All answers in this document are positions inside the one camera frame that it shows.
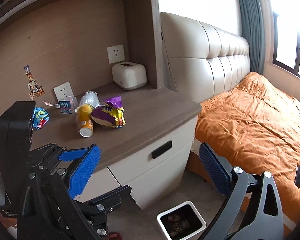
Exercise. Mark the yellow drink cup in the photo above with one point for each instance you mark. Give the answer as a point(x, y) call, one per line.
point(85, 123)

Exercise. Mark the dark red slipper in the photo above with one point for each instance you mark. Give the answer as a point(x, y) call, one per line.
point(114, 236)

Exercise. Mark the clear crumpled plastic bag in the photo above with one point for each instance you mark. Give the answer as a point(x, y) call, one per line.
point(90, 98)

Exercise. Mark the white lace bed sheet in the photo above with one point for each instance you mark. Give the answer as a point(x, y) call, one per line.
point(195, 146)

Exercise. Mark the white wall socket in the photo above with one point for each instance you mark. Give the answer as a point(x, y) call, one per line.
point(116, 54)
point(63, 90)

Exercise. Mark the cream tissue box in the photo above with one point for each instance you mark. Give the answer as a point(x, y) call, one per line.
point(129, 75)

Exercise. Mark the upper white wall socket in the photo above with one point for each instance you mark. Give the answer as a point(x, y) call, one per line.
point(116, 54)

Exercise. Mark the black drawer handle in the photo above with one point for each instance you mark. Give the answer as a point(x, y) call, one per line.
point(161, 150)

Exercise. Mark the orange bed cover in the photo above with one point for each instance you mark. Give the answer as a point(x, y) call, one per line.
point(257, 127)

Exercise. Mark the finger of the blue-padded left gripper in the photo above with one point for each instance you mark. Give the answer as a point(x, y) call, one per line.
point(97, 209)
point(70, 155)

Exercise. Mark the black phone on bed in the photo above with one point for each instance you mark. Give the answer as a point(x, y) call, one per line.
point(297, 177)

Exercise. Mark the colourful cartoon stickers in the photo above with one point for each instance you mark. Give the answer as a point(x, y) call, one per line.
point(35, 90)

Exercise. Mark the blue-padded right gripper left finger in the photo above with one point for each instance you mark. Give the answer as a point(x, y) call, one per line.
point(83, 171)

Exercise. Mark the dark framed window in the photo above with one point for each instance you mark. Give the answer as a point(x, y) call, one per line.
point(286, 16)

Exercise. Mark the white bedside cabinet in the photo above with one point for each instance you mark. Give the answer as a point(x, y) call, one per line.
point(153, 117)

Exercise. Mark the purple yellow snack bag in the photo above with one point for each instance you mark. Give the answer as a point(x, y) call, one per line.
point(111, 114)

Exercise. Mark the blue snack wrapper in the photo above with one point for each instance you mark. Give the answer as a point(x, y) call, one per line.
point(40, 117)

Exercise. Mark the teal curtain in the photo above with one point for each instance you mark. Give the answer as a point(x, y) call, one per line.
point(253, 31)

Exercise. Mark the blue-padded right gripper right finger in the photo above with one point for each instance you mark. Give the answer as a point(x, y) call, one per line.
point(263, 218)

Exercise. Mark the white square trash bin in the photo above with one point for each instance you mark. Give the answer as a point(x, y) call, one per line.
point(181, 222)

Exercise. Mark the cream padded headboard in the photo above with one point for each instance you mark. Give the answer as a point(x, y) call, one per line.
point(200, 60)

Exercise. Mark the lower white wall socket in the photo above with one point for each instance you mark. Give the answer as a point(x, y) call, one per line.
point(63, 90)

